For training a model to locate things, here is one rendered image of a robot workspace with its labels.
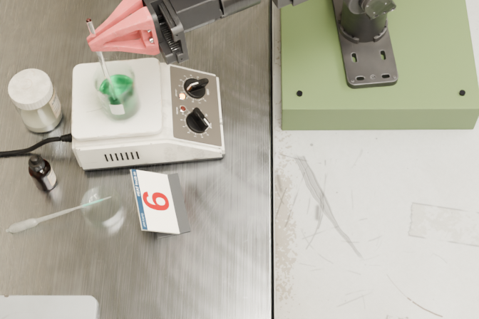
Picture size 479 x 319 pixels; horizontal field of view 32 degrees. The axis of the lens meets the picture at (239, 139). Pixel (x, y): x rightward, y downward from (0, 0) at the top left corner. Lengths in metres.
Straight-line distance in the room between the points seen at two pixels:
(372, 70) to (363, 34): 0.05
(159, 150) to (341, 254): 0.28
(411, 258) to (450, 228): 0.07
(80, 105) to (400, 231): 0.45
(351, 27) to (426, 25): 0.12
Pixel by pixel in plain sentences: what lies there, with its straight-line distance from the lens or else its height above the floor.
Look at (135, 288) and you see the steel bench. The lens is 1.08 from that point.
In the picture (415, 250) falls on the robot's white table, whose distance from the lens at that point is 1.10.
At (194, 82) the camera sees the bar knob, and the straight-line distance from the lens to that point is 1.14.
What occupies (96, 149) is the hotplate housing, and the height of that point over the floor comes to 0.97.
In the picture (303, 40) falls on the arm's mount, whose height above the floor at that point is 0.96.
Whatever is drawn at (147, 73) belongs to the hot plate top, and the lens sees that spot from 1.13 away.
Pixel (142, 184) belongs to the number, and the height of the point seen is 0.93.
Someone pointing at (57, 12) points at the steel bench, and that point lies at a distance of 1.33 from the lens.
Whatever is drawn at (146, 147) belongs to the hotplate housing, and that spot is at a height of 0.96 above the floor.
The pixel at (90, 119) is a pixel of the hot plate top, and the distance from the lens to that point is 1.10.
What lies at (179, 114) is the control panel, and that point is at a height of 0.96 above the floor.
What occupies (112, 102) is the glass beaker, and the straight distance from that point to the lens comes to 1.05.
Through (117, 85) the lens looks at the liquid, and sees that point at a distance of 1.07.
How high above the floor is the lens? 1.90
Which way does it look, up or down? 60 degrees down
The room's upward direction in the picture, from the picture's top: 4 degrees counter-clockwise
